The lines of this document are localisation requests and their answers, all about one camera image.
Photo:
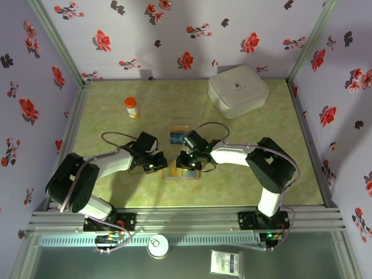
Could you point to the teal credit card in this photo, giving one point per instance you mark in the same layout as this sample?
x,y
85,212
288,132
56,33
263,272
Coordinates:
x,y
190,174

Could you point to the brown folding card holder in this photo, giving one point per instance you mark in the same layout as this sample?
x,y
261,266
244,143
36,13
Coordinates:
x,y
174,173

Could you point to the blue credit card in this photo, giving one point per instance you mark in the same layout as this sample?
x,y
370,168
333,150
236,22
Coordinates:
x,y
175,139

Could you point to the gold credit card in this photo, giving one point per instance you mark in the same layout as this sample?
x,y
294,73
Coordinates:
x,y
178,129

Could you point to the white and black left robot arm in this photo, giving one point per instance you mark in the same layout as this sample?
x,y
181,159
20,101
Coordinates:
x,y
113,164

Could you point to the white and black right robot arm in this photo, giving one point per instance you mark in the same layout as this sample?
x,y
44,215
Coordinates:
x,y
229,154

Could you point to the orange pill bottle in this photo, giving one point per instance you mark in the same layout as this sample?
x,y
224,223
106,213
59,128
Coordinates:
x,y
133,110

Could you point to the white zippered case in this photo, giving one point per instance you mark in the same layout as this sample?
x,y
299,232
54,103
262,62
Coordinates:
x,y
238,93

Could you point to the silver tin can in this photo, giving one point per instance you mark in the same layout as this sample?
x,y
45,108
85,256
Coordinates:
x,y
158,247

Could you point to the small electronics board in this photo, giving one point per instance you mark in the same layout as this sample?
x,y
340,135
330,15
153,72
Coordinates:
x,y
106,239
270,236

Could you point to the white paper packet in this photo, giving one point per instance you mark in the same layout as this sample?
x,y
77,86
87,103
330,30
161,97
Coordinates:
x,y
226,263

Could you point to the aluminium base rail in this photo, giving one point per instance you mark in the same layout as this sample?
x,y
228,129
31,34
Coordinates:
x,y
189,218

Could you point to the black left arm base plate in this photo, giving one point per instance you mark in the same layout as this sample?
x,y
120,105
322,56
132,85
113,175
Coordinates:
x,y
128,221

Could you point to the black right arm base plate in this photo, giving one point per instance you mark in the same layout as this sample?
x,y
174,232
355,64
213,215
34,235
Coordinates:
x,y
247,221

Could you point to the aluminium side rail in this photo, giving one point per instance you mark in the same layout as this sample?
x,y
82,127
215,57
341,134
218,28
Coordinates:
x,y
311,145
74,130

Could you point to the aluminium frame post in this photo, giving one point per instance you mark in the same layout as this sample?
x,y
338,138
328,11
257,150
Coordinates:
x,y
309,43
61,43

